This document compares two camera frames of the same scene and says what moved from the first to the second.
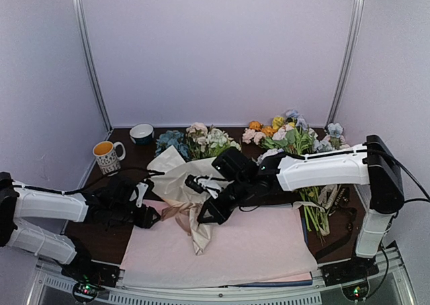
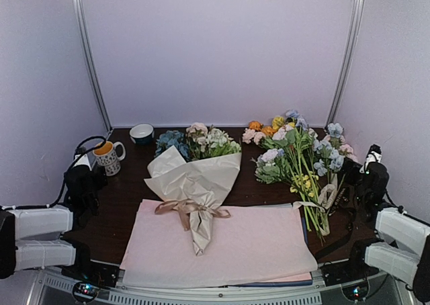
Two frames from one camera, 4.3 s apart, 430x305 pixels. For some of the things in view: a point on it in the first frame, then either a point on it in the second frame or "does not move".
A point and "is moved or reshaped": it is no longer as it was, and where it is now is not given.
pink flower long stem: (197, 132) does not move
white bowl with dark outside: (142, 133) does not move
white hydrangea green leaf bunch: (218, 142) does not move
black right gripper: (219, 215) -> (353, 166)
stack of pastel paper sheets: (259, 245) does not move
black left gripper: (144, 221) -> (100, 177)
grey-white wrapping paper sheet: (168, 178) does not move
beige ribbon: (181, 211) is moved or reshaped
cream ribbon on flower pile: (326, 195) does not move
